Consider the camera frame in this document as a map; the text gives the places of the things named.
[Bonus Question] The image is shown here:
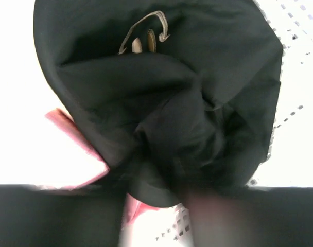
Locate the white plastic basket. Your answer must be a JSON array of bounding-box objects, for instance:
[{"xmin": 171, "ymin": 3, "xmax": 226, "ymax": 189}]
[{"xmin": 0, "ymin": 1, "xmax": 313, "ymax": 246}]

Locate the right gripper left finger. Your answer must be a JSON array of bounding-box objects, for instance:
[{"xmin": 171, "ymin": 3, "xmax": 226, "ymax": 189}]
[{"xmin": 0, "ymin": 185, "xmax": 126, "ymax": 247}]

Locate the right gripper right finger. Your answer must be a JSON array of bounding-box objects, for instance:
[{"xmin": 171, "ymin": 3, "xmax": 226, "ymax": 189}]
[{"xmin": 185, "ymin": 188, "xmax": 313, "ymax": 246}]

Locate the black hat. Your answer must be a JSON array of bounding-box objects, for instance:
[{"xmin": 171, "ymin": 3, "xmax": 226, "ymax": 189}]
[{"xmin": 33, "ymin": 1, "xmax": 283, "ymax": 207}]

